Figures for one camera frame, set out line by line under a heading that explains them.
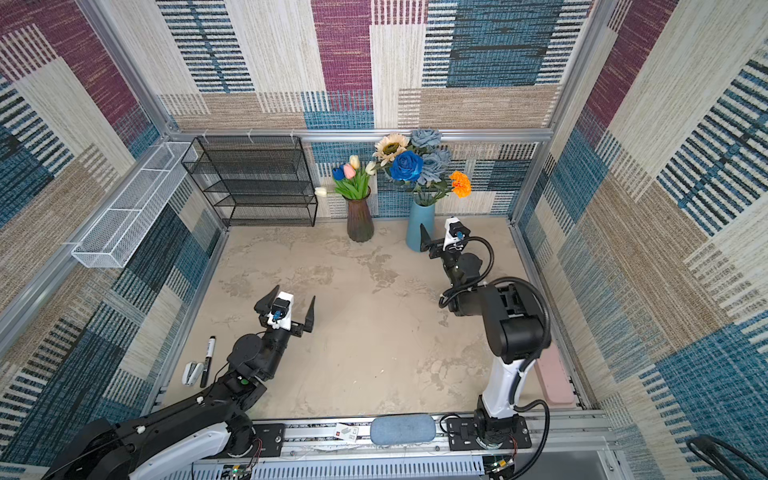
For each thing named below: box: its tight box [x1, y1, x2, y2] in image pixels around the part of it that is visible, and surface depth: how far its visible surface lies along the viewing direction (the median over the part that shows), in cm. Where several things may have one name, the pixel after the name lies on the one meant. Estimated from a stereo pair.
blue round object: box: [390, 150, 424, 182], surface depth 71 cm
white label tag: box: [334, 424, 360, 442], surface depth 75 cm
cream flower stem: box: [373, 133, 411, 167], surface depth 81 cm
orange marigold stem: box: [438, 171, 472, 201], surface depth 85 cm
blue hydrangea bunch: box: [410, 128, 452, 206], surface depth 89 cm
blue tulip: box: [332, 163, 346, 181], surface depth 95 cm
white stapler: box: [182, 361, 204, 387], surface depth 84 cm
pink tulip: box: [343, 163, 356, 180], surface depth 95 cm
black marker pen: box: [200, 336, 216, 388], surface depth 87 cm
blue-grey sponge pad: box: [370, 415, 436, 445], surface depth 74 cm
